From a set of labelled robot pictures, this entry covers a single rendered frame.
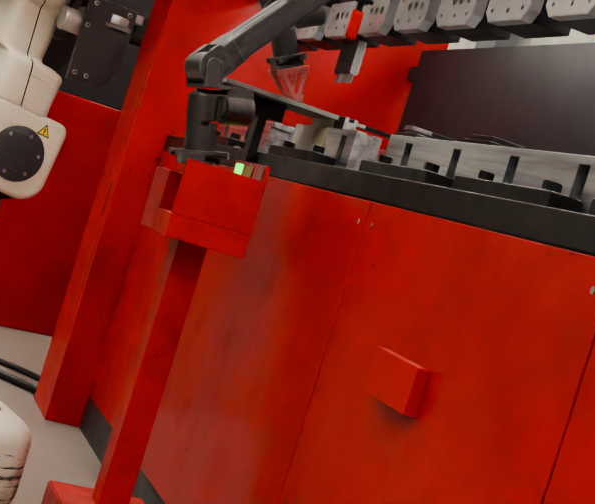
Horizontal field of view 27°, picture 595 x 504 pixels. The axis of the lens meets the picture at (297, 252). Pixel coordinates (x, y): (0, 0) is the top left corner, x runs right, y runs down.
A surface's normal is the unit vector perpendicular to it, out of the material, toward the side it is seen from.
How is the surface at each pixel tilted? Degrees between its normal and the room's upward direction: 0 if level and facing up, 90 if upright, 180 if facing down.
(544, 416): 90
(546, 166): 90
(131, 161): 90
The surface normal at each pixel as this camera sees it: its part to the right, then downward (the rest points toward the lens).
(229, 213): 0.35, 0.14
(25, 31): 0.53, 0.19
